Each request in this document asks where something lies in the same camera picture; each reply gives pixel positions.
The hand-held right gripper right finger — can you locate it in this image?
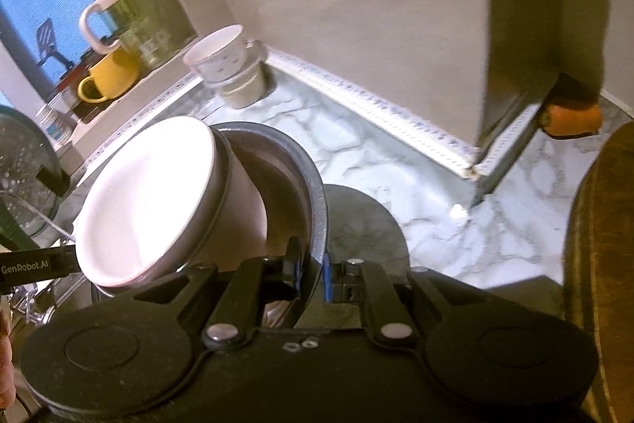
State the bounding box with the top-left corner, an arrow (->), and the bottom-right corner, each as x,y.
322,249 -> 474,349

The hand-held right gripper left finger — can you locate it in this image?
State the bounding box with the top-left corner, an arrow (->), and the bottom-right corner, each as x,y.
134,235 -> 304,349

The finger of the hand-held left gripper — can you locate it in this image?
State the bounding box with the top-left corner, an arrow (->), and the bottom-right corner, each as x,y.
52,245 -> 82,276

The pink steel bowl with handles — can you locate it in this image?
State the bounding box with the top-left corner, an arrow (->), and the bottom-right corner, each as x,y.
92,121 -> 330,329

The white bowl pink rim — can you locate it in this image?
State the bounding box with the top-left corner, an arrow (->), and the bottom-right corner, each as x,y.
74,117 -> 271,287

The person's left hand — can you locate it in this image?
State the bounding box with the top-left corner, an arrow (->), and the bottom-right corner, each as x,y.
0,299 -> 15,409

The chrome faucet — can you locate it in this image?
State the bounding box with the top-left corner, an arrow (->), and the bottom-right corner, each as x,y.
10,200 -> 75,325

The perforated steel basin green rim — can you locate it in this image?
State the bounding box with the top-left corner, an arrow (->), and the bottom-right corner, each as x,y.
0,106 -> 73,250

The white plastic jar blue label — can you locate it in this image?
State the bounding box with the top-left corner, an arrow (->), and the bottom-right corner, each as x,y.
37,103 -> 73,144

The dark brown box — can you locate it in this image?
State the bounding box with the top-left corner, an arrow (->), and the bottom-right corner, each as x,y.
47,56 -> 107,124

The white patterned trim strip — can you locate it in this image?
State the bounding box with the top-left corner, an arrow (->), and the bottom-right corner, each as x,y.
74,39 -> 546,181

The small beige plastic container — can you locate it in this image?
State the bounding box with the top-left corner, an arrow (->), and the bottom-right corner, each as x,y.
205,41 -> 271,110

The yellow mug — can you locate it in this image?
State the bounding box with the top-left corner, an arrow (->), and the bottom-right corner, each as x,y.
76,50 -> 142,104

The white floral bowl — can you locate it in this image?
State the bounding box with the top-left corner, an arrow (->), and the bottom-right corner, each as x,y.
182,24 -> 248,79

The black phone stand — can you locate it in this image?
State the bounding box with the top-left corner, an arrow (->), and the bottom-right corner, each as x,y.
34,19 -> 75,69

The round wooden chopping block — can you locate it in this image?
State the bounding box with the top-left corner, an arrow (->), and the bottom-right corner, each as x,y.
562,121 -> 634,423

